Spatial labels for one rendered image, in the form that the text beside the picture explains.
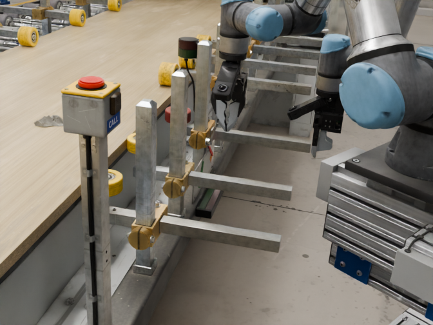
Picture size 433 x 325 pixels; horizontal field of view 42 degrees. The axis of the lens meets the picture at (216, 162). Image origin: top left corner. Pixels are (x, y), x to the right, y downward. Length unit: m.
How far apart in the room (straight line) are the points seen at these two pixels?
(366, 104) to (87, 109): 0.46
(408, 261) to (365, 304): 1.47
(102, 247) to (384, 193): 0.57
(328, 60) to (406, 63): 0.61
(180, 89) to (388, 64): 0.58
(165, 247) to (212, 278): 1.10
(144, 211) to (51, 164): 0.28
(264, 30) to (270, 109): 2.91
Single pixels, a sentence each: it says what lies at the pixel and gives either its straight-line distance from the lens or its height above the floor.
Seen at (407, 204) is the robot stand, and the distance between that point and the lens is 1.17.
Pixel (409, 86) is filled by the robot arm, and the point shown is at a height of 1.23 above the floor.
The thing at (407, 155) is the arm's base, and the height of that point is 1.08.
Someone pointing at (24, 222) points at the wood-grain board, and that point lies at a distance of 1.17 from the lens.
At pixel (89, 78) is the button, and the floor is 1.23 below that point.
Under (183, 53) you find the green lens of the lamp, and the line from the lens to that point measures 1.62.
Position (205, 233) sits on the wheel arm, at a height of 0.81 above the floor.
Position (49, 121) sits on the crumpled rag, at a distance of 1.65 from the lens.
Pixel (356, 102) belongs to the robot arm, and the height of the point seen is 1.19.
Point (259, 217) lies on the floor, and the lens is 2.99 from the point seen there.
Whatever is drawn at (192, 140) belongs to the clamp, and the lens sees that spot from 1.67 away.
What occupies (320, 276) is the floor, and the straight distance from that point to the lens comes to 2.62.
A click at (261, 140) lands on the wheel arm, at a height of 0.85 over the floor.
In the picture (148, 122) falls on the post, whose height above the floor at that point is 1.08.
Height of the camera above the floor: 1.49
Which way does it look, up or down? 25 degrees down
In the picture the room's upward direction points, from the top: 4 degrees clockwise
